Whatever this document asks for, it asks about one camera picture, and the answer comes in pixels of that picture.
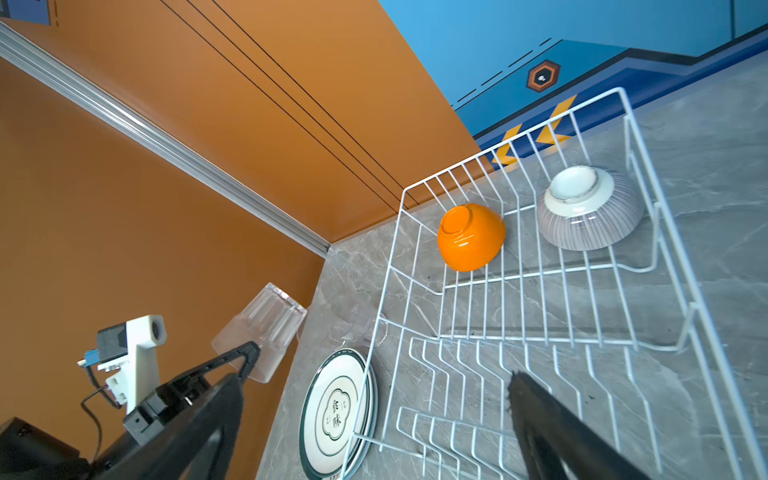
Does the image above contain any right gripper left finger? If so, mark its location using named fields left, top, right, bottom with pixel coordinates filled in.
left=104, top=374, right=244, bottom=479

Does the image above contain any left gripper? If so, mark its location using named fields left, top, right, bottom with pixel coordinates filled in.
left=90, top=341, right=261, bottom=474

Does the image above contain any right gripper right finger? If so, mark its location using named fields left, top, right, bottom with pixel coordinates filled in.
left=508, top=372, right=647, bottom=479

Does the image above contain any clear glass cup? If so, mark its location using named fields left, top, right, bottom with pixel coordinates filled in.
left=212, top=283, right=307, bottom=384
left=313, top=294, right=377, bottom=349

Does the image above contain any white plate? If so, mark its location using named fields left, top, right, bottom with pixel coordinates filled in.
left=299, top=348, right=379, bottom=479

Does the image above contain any white wire dish rack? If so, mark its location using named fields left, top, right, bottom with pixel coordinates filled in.
left=359, top=87, right=767, bottom=479

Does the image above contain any orange bowl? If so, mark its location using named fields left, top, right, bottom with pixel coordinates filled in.
left=437, top=203, right=506, bottom=272

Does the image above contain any white small bowl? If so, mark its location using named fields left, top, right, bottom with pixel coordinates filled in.
left=536, top=165, right=645, bottom=252

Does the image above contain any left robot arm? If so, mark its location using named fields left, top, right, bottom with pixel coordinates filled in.
left=1, top=342, right=260, bottom=479

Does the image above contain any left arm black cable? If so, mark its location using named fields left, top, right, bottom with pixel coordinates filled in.
left=79, top=365, right=121, bottom=463

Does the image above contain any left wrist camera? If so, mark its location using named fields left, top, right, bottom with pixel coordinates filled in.
left=77, top=315, right=167, bottom=413

